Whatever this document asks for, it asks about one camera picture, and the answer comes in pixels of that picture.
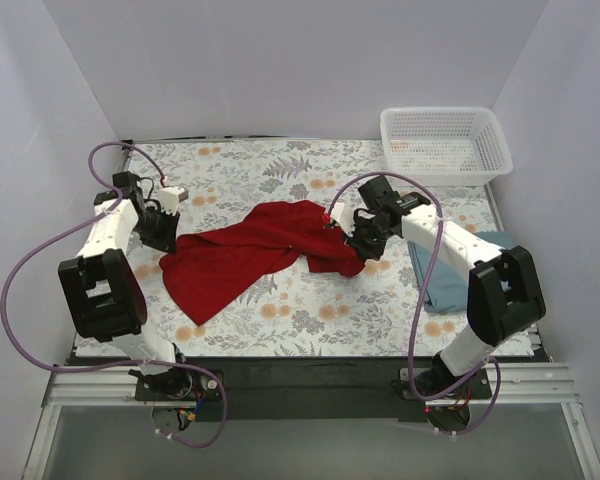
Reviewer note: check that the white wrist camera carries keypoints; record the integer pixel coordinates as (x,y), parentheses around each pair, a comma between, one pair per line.
(342,215)
(171,197)

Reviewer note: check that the aluminium mounting rail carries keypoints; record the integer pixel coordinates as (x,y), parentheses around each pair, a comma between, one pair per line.
(518,383)

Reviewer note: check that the red t shirt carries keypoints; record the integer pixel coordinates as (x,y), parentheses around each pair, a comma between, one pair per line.
(211,269)

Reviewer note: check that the floral patterned table mat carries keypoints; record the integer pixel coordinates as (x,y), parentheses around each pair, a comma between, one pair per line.
(292,312)

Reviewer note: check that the folded blue t shirt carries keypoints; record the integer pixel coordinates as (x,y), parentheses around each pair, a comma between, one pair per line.
(446,291)

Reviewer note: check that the white plastic basket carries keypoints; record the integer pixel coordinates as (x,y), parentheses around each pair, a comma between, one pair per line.
(445,146)

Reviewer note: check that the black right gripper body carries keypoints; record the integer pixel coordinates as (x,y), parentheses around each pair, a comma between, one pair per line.
(362,238)

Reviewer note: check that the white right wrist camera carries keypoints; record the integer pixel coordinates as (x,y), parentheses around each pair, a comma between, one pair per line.
(342,215)

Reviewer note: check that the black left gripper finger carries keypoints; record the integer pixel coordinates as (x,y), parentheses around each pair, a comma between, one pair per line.
(163,239)
(169,223)

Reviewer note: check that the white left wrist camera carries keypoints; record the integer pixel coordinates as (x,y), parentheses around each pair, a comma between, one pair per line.
(171,197)

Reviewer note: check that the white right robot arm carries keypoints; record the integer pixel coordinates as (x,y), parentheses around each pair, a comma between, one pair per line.
(504,295)

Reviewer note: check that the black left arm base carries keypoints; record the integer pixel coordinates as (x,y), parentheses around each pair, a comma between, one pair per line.
(183,385)

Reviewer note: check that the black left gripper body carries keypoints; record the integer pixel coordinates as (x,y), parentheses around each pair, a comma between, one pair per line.
(159,230)

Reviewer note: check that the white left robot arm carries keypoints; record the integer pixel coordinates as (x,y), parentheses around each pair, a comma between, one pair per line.
(104,297)

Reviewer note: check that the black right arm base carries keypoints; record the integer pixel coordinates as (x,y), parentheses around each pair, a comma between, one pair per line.
(436,380)

